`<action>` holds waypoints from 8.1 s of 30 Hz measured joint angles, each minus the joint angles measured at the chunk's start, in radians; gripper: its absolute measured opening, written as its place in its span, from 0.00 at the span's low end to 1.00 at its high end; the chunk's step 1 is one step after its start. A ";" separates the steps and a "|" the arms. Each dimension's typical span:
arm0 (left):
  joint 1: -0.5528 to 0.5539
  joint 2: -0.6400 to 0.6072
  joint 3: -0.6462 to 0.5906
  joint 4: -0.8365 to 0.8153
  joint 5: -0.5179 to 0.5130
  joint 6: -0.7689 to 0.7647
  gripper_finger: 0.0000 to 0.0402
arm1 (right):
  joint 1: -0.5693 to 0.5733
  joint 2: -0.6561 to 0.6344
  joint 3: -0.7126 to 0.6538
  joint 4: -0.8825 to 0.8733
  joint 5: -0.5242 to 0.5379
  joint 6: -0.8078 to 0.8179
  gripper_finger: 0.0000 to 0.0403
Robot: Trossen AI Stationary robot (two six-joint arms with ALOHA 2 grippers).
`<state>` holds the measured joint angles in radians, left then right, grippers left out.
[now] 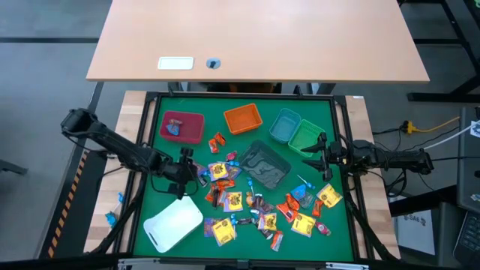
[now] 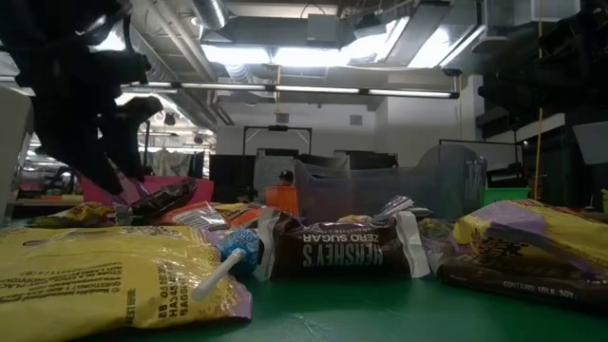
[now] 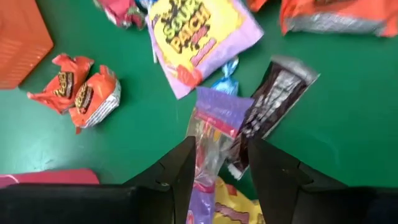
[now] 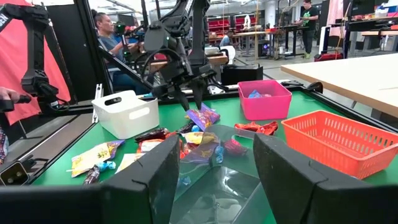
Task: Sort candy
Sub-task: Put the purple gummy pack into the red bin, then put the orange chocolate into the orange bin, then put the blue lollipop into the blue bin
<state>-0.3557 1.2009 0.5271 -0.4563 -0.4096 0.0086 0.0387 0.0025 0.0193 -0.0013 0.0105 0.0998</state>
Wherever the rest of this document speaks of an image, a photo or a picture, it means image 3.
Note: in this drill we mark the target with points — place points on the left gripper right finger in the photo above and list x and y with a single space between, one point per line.
273 180

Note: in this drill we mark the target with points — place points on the blue lollipop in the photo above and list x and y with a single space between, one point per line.
228 84

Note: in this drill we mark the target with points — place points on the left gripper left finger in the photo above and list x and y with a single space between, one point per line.
180 174

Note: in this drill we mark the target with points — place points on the pink plastic bin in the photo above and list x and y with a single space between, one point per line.
56 177

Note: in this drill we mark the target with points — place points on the yellow Sour Patch packet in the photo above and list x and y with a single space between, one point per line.
199 37
233 205

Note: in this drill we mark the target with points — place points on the orange Reese's cup packet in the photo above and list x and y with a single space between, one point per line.
96 96
335 15
62 84
256 4

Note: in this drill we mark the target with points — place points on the purple clear candy packet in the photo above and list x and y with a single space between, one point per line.
217 109

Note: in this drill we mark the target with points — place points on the orange plastic basket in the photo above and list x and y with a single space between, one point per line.
18 40

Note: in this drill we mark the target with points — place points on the red wrapped candy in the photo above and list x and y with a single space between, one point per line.
121 12

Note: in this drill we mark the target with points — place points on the brown Hershey's Zero Sugar packet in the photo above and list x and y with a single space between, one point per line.
273 99

